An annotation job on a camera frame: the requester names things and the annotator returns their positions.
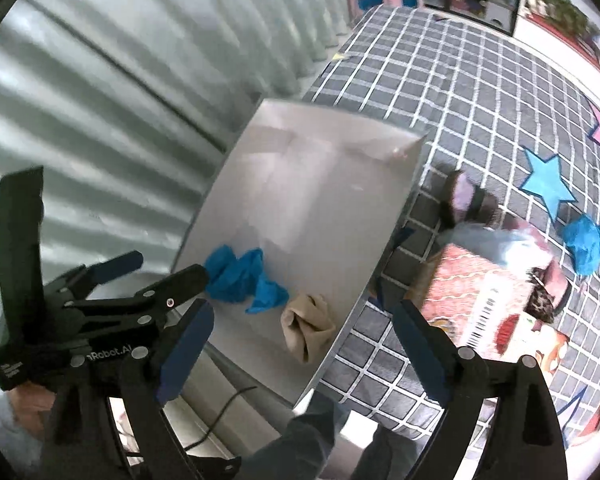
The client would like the blue sock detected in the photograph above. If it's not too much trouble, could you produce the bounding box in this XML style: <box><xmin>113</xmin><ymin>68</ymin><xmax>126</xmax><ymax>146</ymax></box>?
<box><xmin>560</xmin><ymin>214</ymin><xmax>600</xmax><ymax>277</ymax></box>
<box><xmin>204</xmin><ymin>244</ymin><xmax>290</xmax><ymax>317</ymax></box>

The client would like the person's jeans leg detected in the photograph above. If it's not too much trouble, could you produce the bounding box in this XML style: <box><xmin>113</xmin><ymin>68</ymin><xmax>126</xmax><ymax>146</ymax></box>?
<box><xmin>275</xmin><ymin>390</ymin><xmax>433</xmax><ymax>480</ymax></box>

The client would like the red patterned carton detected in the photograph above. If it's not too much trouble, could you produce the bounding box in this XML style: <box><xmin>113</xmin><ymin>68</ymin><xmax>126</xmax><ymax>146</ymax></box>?
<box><xmin>419</xmin><ymin>244</ymin><xmax>537</xmax><ymax>356</ymax></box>

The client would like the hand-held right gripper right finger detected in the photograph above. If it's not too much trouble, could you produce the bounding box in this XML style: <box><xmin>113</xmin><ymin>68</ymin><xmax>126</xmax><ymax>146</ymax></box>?
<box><xmin>392</xmin><ymin>300</ymin><xmax>568</xmax><ymax>480</ymax></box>

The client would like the fruit print carton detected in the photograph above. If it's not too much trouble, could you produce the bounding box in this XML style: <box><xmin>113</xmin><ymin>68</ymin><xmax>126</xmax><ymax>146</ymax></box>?
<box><xmin>430</xmin><ymin>310</ymin><xmax>572</xmax><ymax>380</ymax></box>

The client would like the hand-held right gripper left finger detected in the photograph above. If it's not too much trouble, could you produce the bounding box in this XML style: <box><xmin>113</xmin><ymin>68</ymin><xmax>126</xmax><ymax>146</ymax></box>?
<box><xmin>40</xmin><ymin>300</ymin><xmax>216</xmax><ymax>480</ymax></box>

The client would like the person's left forearm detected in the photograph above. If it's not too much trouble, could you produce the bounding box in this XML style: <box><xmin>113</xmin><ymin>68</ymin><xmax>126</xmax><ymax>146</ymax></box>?
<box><xmin>0</xmin><ymin>382</ymin><xmax>56</xmax><ymax>466</ymax></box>

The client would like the light blue cloth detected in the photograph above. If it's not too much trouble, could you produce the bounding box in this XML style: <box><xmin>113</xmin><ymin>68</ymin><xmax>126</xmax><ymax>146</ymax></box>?
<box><xmin>447</xmin><ymin>217</ymin><xmax>553</xmax><ymax>273</ymax></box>

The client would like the white stool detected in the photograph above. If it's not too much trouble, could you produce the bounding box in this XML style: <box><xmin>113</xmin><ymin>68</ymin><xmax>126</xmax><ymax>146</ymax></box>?
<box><xmin>484</xmin><ymin>0</ymin><xmax>512</xmax><ymax>30</ymax></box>

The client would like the purple striped sock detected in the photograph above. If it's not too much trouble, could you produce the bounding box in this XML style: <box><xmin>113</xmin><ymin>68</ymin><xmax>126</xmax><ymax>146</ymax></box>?
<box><xmin>439</xmin><ymin>170</ymin><xmax>501</xmax><ymax>228</ymax></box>

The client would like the leopard print sock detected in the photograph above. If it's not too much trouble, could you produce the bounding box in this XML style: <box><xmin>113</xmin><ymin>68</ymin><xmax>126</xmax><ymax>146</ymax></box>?
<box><xmin>522</xmin><ymin>267</ymin><xmax>563</xmax><ymax>324</ymax></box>

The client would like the black cable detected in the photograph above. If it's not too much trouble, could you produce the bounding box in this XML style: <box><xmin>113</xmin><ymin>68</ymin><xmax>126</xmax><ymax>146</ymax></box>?
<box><xmin>184</xmin><ymin>385</ymin><xmax>259</xmax><ymax>453</ymax></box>

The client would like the grey storage box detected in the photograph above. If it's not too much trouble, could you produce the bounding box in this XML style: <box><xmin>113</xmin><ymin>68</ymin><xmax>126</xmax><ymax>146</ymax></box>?
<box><xmin>171</xmin><ymin>99</ymin><xmax>429</xmax><ymax>407</ymax></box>

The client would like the wall poster with plants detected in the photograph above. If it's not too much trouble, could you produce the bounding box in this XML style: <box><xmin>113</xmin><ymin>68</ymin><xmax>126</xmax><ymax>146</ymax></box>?
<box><xmin>522</xmin><ymin>0</ymin><xmax>600</xmax><ymax>88</ymax></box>

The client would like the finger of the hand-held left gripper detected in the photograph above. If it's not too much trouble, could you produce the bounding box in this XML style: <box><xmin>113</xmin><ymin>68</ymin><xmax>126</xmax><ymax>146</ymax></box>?
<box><xmin>62</xmin><ymin>265</ymin><xmax>212</xmax><ymax>341</ymax></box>
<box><xmin>45</xmin><ymin>251</ymin><xmax>145</xmax><ymax>306</ymax></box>

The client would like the beige sock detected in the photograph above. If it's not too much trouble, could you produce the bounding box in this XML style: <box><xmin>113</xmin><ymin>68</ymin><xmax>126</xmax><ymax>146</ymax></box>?
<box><xmin>279</xmin><ymin>293</ymin><xmax>337</xmax><ymax>367</ymax></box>

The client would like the grey grid star bed sheet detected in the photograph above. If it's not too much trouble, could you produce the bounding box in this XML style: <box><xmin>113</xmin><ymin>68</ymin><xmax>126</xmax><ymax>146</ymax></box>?
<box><xmin>300</xmin><ymin>4</ymin><xmax>600</xmax><ymax>456</ymax></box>

